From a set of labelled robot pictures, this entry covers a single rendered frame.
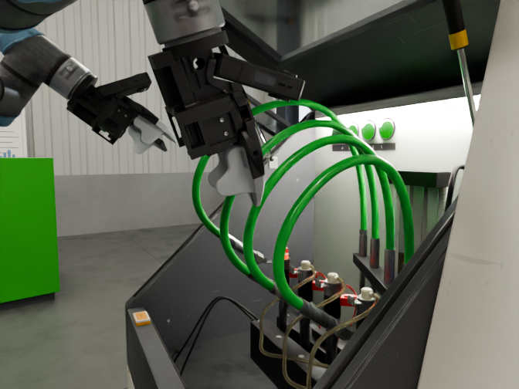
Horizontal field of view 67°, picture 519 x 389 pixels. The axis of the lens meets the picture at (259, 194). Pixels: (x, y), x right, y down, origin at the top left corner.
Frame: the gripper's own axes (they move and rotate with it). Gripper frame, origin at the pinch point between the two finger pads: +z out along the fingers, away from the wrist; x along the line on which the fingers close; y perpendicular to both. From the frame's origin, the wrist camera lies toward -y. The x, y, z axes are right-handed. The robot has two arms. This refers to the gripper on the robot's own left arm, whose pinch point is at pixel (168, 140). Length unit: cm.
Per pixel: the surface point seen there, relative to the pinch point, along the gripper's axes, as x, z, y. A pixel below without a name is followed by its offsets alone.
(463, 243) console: 54, 29, 11
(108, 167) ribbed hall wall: -617, -17, -143
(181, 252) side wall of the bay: -16.4, 19.7, 16.0
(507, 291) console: 59, 31, 15
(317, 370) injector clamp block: 28, 37, 28
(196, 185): 18.7, 7.0, 11.1
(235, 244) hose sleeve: 16.7, 19.3, 15.1
